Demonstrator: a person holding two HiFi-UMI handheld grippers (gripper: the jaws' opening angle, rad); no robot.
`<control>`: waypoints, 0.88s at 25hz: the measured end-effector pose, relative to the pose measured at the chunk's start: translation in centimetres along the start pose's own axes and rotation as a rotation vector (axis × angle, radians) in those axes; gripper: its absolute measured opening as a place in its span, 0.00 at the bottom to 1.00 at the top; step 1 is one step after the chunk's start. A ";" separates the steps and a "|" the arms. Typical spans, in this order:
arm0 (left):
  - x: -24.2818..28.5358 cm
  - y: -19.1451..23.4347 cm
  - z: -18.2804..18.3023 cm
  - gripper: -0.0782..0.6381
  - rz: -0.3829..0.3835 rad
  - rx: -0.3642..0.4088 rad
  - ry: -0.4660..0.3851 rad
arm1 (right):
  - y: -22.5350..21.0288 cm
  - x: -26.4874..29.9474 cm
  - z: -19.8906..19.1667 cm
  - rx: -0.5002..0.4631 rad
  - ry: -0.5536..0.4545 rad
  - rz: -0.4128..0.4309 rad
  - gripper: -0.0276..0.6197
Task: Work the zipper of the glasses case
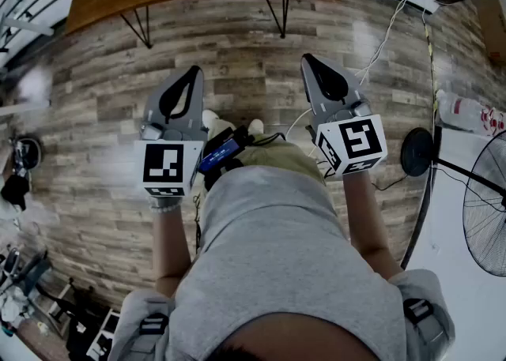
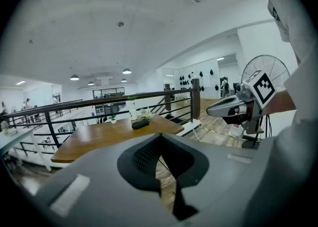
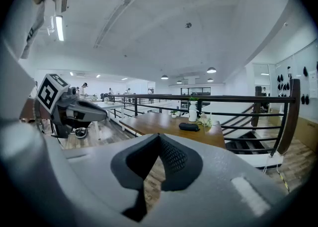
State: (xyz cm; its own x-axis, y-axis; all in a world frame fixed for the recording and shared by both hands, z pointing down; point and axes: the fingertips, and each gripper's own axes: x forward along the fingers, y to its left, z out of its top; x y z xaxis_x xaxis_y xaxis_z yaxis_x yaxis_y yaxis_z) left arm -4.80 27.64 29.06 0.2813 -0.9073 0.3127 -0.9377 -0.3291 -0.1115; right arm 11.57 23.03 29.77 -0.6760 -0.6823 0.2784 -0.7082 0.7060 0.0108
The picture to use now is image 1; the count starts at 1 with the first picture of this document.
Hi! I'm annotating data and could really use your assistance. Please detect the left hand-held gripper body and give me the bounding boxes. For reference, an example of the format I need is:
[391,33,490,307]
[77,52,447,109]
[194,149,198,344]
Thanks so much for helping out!
[133,114,210,198]

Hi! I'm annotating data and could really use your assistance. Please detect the white plastic bottle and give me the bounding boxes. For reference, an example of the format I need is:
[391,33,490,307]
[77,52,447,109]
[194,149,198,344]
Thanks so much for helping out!
[434,88,506,137]

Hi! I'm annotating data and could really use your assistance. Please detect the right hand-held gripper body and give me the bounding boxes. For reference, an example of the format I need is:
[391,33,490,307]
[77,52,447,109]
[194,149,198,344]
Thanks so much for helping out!
[311,99,389,177]

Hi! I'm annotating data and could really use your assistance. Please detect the person's grey t-shirt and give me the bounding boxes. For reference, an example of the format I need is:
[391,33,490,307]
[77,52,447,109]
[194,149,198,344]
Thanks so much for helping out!
[106,165,455,361]

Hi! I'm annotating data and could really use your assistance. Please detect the long white cable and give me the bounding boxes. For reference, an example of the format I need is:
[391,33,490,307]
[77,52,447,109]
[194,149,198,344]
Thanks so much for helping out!
[353,0,410,86]

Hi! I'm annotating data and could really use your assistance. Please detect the black waist pouch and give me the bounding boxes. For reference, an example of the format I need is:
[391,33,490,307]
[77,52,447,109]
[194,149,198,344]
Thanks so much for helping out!
[203,157,245,191]

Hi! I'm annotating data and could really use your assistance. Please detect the black device cable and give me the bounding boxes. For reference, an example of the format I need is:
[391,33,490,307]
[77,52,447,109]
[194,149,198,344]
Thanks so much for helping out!
[251,132,288,148]

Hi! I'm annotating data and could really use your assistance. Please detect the short white cable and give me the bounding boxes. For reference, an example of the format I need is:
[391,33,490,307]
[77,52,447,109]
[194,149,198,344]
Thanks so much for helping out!
[285,107,318,160]

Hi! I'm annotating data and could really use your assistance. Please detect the white bead bracelet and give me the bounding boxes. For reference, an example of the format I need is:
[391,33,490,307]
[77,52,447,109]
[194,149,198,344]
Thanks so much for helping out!
[148,195,183,215]

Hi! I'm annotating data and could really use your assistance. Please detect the person's right forearm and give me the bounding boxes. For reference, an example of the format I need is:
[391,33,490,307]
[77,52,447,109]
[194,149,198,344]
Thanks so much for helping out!
[342,171,404,281]

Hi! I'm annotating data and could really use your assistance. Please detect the person's khaki trousers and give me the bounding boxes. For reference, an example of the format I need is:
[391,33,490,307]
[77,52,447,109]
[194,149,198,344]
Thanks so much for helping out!
[205,114,327,186]

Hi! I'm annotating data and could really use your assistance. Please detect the black pedestal fan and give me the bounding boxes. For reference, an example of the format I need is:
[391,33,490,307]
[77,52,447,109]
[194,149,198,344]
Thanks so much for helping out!
[400,127,506,277]

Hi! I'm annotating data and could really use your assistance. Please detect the person's left forearm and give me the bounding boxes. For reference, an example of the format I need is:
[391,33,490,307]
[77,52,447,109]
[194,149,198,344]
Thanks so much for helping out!
[151,195,195,299]

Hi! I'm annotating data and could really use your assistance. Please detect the brown cardboard box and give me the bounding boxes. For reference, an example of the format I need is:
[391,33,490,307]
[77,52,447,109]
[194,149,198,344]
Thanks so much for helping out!
[474,0,506,65]

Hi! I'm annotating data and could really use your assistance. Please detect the black hanging cable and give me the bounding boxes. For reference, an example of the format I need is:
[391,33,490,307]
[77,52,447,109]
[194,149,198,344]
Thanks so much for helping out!
[192,192,203,256]

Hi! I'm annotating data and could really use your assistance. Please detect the grey shoulder strap black buckle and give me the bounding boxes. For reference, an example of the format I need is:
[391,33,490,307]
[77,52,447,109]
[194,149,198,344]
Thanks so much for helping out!
[130,299,172,361]
[402,298,450,352]

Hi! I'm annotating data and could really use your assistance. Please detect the black hairpin table leg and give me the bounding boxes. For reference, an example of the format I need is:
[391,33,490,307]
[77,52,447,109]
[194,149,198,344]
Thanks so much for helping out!
[119,6,153,51]
[262,0,291,39]

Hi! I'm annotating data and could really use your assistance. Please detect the black device with blue screen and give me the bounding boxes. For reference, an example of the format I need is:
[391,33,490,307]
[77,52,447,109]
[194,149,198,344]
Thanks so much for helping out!
[197,126,256,175]

